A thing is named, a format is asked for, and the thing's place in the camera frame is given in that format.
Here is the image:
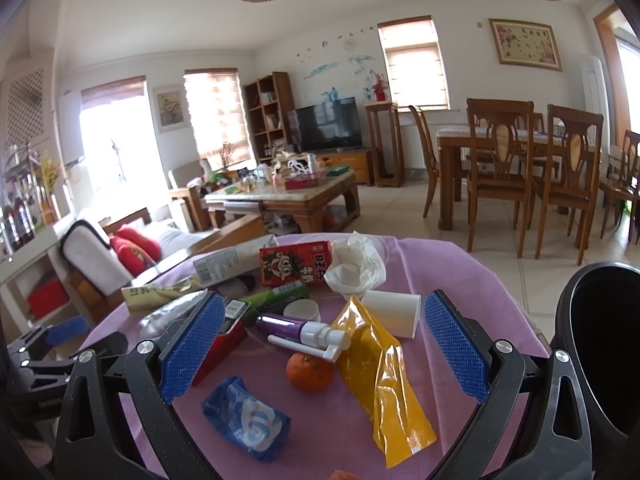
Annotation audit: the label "orange mandarin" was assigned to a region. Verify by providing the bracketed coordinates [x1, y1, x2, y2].
[285, 353, 335, 393]

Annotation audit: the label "wooden sofa white cushions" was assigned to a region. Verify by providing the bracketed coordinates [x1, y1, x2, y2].
[60, 207, 266, 311]

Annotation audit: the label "yellow plastic bag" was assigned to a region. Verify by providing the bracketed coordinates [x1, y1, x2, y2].
[332, 296, 437, 468]

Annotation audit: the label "tall wooden plant stand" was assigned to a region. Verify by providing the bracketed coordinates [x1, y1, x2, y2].
[363, 101, 405, 188]

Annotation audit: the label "wooden dining chair near left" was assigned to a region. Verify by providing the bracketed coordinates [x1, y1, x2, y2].
[466, 98, 535, 257]

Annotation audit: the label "purple spray bottle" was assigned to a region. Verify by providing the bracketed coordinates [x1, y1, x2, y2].
[256, 314, 352, 363]

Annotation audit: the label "beige green snack wrapper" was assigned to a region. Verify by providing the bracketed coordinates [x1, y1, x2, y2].
[120, 275, 203, 314]

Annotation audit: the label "white printed paper box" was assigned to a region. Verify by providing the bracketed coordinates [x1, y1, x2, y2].
[193, 234, 278, 287]

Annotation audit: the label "red pillow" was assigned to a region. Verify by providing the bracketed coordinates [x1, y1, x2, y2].
[110, 226, 162, 278]

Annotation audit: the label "black television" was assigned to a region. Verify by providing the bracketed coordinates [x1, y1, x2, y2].
[291, 98, 363, 152]

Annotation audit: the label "wooden dining chair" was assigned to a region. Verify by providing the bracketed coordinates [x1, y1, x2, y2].
[534, 104, 603, 266]
[466, 98, 535, 257]

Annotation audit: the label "white paper cup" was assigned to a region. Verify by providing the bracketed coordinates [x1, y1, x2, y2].
[361, 290, 422, 339]

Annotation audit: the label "wooden dining chair near right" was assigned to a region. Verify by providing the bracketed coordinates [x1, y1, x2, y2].
[534, 104, 603, 266]

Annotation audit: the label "wooden tv cabinet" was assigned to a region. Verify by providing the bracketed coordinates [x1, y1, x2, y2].
[317, 148, 374, 186]

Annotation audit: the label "framed floral picture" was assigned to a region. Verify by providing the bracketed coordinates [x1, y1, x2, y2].
[489, 18, 563, 72]

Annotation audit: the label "framed sunflower painting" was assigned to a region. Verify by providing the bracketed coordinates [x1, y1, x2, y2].
[153, 84, 190, 133]

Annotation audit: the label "wooden chair far right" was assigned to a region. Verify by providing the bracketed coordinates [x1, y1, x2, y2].
[599, 130, 639, 240]

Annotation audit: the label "black trash bin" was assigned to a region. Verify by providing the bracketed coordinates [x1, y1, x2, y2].
[551, 262, 639, 479]

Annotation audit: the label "blue tissue packet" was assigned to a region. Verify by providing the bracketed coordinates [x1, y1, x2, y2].
[201, 376, 292, 464]

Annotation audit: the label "white air conditioner tower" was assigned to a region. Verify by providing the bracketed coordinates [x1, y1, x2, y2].
[580, 55, 611, 153]

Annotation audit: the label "purple tablecloth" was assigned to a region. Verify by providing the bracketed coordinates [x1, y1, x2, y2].
[79, 232, 550, 480]

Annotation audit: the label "green gum tin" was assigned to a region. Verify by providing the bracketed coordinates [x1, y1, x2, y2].
[243, 281, 309, 323]

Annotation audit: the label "wooden bookshelf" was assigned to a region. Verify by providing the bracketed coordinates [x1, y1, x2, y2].
[243, 72, 295, 164]

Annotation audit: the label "red box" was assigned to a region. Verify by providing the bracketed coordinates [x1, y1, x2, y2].
[192, 298, 250, 386]

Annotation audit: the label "white bottle cap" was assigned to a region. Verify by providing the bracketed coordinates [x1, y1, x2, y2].
[283, 298, 321, 322]

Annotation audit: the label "wooden coffee table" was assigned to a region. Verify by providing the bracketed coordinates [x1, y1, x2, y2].
[205, 170, 360, 233]

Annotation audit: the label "white plastic bag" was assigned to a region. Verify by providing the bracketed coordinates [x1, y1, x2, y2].
[324, 232, 387, 298]

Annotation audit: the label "red milk carton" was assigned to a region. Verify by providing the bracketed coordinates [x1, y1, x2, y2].
[259, 240, 332, 288]

